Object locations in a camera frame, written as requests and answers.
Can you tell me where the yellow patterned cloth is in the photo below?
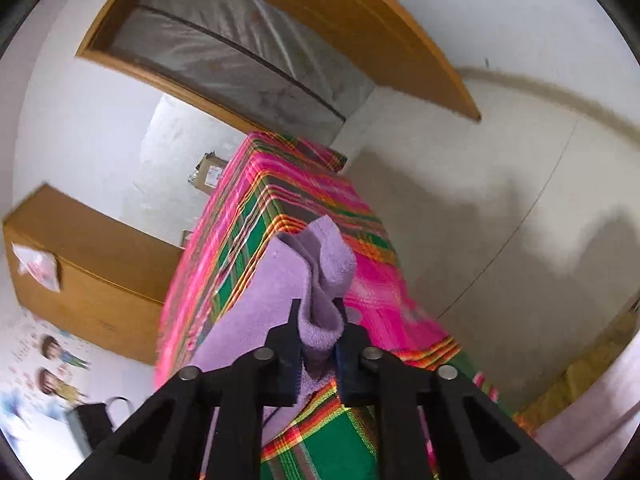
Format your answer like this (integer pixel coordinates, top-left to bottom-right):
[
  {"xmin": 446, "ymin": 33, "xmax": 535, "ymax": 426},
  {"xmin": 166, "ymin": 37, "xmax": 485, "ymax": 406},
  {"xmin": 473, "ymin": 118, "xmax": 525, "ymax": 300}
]
[{"xmin": 515, "ymin": 300, "xmax": 640, "ymax": 432}]

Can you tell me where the pink plaid bed sheet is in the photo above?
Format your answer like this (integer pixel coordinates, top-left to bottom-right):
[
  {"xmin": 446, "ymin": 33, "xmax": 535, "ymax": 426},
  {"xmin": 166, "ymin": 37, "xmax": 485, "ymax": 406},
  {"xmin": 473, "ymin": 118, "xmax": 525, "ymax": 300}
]
[{"xmin": 154, "ymin": 131, "xmax": 536, "ymax": 480}]

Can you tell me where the purple fleece cloth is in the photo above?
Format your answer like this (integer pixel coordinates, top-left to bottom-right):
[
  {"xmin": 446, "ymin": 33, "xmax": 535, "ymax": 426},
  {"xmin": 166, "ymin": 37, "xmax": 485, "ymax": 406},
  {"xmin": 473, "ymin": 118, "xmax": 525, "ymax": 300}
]
[{"xmin": 190, "ymin": 215, "xmax": 358, "ymax": 441}]

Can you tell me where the wooden wardrobe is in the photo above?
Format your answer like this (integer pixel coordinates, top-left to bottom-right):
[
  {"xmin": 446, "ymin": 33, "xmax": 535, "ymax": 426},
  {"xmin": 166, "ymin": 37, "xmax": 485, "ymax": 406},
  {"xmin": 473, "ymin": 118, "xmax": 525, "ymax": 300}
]
[{"xmin": 2, "ymin": 184, "xmax": 186, "ymax": 366}]

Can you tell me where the wooden door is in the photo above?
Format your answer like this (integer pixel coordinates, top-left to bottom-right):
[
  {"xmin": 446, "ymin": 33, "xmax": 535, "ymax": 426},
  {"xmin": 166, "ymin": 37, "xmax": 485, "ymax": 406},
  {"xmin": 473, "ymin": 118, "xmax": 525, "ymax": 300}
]
[{"xmin": 280, "ymin": 0, "xmax": 482, "ymax": 122}]

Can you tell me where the pale pink cloth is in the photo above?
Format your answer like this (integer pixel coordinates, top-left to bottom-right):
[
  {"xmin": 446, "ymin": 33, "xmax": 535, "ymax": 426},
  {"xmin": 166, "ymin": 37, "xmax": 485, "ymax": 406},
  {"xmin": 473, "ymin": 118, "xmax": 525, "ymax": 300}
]
[{"xmin": 532, "ymin": 365, "xmax": 640, "ymax": 480}]

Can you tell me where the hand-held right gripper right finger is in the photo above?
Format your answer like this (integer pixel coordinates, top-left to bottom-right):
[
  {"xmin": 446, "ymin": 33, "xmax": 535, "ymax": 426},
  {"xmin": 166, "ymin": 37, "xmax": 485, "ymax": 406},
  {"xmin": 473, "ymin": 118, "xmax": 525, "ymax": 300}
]
[{"xmin": 334, "ymin": 299, "xmax": 576, "ymax": 480}]

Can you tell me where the pink white paper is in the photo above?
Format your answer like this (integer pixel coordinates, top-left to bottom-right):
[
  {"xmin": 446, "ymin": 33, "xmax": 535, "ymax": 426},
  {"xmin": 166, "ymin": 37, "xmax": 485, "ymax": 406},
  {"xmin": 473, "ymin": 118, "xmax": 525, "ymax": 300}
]
[{"xmin": 10, "ymin": 242, "xmax": 61, "ymax": 292}]

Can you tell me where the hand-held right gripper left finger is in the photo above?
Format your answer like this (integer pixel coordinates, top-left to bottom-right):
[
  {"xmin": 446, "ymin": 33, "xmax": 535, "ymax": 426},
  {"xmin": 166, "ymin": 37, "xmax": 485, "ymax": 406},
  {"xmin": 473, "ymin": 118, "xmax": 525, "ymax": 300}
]
[{"xmin": 65, "ymin": 299, "xmax": 303, "ymax": 480}]

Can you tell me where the brown labelled cardboard box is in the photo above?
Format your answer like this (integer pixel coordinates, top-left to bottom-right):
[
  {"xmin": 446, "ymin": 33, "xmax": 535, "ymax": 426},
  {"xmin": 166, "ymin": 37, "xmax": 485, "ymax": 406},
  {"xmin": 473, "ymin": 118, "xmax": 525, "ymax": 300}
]
[{"xmin": 187, "ymin": 151, "xmax": 230, "ymax": 192}]

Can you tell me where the cartoon wall poster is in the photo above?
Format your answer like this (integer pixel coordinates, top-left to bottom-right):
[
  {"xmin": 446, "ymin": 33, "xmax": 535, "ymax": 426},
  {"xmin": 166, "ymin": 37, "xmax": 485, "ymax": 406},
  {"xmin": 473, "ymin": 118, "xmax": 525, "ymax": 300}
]
[{"xmin": 0, "ymin": 305, "xmax": 97, "ymax": 443}]

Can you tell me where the plastic-covered doorway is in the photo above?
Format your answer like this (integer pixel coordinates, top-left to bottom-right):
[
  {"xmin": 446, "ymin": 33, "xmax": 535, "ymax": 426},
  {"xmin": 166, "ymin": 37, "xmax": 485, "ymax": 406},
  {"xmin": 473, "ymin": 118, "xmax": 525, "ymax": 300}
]
[{"xmin": 75, "ymin": 0, "xmax": 377, "ymax": 136}]

